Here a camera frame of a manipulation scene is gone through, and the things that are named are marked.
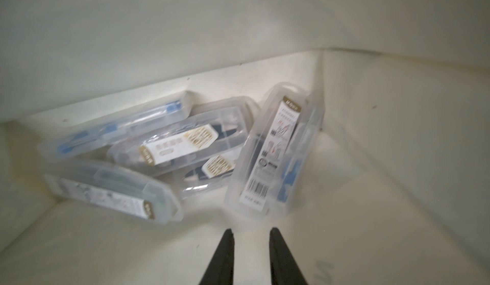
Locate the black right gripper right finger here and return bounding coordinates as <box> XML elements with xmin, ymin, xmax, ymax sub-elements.
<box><xmin>269</xmin><ymin>227</ymin><xmax>308</xmax><ymax>285</ymax></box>

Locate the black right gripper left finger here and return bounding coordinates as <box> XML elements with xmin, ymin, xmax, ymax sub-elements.
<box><xmin>199</xmin><ymin>228</ymin><xmax>235</xmax><ymax>285</ymax></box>

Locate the clear compass set case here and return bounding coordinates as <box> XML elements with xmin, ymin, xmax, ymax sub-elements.
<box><xmin>225</xmin><ymin>83</ymin><xmax>325</xmax><ymax>219</ymax></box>

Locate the cream canvas tote bag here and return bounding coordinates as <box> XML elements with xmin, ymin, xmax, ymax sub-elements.
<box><xmin>1</xmin><ymin>0</ymin><xmax>489</xmax><ymax>284</ymax></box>

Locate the clear compass case blue insert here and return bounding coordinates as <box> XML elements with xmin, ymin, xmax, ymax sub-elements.
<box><xmin>37</xmin><ymin>91</ymin><xmax>193</xmax><ymax>162</ymax></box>

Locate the clear compass case lower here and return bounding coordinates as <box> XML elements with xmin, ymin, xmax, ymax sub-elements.
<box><xmin>160</xmin><ymin>146</ymin><xmax>243</xmax><ymax>200</ymax></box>

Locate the clear compass case front left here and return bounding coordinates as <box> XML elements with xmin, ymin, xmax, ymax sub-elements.
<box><xmin>43</xmin><ymin>159</ymin><xmax>184</xmax><ymax>225</ymax></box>

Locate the clear compass case gold label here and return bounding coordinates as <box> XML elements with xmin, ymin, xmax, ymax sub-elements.
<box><xmin>107</xmin><ymin>96</ymin><xmax>259</xmax><ymax>177</ymax></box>

